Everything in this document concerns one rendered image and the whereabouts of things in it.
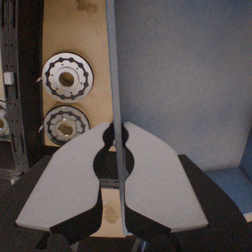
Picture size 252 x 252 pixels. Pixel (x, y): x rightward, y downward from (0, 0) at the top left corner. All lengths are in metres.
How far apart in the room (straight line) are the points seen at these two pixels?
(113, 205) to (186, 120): 0.49
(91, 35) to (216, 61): 0.28
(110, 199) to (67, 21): 0.49
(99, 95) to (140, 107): 0.26
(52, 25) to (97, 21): 0.09
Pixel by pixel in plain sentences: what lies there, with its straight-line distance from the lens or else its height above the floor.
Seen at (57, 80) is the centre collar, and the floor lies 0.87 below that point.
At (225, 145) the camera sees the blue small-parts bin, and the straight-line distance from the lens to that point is 0.23.
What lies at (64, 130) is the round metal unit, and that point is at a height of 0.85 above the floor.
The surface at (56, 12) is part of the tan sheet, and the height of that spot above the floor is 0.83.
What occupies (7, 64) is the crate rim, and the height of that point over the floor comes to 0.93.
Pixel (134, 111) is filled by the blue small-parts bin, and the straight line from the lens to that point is 0.18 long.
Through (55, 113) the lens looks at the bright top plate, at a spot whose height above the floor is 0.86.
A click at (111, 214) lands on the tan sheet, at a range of 0.69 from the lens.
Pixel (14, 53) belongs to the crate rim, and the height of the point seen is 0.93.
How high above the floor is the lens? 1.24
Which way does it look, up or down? 61 degrees down
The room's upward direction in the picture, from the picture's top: 172 degrees clockwise
